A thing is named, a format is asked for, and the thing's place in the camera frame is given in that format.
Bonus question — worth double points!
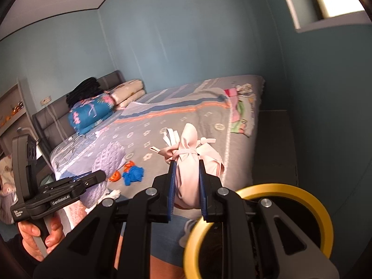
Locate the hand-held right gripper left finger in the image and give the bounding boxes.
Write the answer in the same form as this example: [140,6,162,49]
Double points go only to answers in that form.
[33,160,178,279]

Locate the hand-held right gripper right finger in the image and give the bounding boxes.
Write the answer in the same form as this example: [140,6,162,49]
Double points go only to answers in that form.
[198,160,340,279]

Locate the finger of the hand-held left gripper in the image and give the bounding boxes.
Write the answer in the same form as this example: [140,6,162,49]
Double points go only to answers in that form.
[67,170,107,192]

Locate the small white tissue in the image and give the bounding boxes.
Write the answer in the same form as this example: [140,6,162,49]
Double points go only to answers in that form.
[100,189,122,205]

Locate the purple foam net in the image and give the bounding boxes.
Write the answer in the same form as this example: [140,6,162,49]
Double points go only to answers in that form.
[80,142,127,210]

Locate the pink cloth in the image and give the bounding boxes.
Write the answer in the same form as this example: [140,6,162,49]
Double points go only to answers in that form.
[149,123,225,210]

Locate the large white tissue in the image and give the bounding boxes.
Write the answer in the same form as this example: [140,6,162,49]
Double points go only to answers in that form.
[179,219,198,247]

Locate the blue glove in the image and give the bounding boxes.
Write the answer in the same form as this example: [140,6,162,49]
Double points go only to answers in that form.
[122,166,145,186]

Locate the yellow tape roll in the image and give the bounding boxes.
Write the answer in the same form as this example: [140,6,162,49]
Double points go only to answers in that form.
[183,184,334,279]

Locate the person's left forearm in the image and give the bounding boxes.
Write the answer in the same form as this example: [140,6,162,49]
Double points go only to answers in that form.
[3,234,44,279]

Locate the person's left hand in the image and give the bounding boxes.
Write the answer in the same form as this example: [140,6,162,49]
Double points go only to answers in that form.
[18,213,64,262]

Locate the bear print blanket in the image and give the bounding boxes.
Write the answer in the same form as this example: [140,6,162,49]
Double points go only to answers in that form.
[0,157,18,224]

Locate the grey bed headboard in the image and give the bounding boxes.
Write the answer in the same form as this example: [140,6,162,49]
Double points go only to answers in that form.
[32,70,127,165]

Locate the blue floral folded quilt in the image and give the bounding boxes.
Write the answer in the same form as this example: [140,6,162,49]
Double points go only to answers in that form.
[68,91,117,136]

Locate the orange fruit ornaments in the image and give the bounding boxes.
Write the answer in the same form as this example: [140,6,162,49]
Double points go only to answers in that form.
[1,105,22,124]

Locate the bed with patterned sheet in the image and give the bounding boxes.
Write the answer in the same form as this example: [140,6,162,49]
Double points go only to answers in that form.
[49,74,266,268]

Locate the black folded blanket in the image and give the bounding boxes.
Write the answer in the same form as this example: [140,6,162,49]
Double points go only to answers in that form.
[65,77,102,108]

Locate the beige printed pillow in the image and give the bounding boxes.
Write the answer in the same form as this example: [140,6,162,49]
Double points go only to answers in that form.
[110,80,144,105]
[115,90,146,111]

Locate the dark bed base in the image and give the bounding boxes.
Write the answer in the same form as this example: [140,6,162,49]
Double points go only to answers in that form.
[253,109,300,186]

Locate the colourful printed cloth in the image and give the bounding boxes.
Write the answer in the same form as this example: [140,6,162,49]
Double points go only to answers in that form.
[224,84,263,138]

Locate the white charging cable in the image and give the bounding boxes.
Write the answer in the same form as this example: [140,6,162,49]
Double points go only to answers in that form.
[46,105,88,166]

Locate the white wall shelf unit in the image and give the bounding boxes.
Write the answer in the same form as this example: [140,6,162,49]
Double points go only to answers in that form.
[0,78,32,152]

